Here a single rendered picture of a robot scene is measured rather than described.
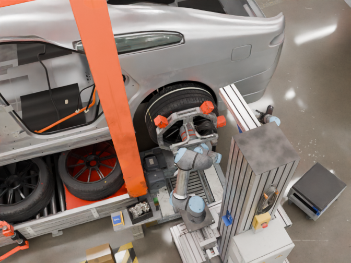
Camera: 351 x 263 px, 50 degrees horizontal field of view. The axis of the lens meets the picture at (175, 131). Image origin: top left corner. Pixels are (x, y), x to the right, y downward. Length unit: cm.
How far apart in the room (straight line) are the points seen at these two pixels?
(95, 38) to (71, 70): 200
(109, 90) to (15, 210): 184
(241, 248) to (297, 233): 152
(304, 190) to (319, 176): 23
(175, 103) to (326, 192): 168
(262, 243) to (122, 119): 120
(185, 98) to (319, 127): 201
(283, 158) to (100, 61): 107
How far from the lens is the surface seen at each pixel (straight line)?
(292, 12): 607
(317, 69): 530
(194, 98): 321
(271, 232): 262
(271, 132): 200
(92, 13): 189
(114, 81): 221
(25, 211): 377
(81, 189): 363
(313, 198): 381
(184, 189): 279
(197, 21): 294
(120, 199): 363
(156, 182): 367
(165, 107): 319
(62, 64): 400
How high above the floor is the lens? 364
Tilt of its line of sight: 55 degrees down
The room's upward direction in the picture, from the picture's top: 3 degrees counter-clockwise
